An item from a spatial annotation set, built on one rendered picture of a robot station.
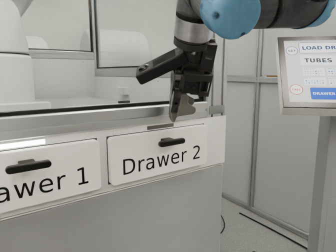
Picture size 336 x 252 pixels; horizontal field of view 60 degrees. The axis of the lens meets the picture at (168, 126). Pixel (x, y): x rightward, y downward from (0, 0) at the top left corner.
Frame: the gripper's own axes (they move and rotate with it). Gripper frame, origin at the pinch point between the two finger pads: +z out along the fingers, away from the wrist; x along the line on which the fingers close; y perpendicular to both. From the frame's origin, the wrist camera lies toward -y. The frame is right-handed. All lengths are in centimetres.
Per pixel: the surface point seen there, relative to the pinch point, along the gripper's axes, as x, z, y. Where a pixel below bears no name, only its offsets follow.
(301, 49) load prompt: 39, -3, 48
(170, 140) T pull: -5.0, 3.3, 0.0
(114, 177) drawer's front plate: -12.2, 8.6, -12.4
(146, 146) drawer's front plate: -5.3, 5.3, -5.4
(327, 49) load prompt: 37, -5, 56
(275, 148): 89, 91, 88
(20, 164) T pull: -19.8, -2.9, -27.6
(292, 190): 65, 107, 97
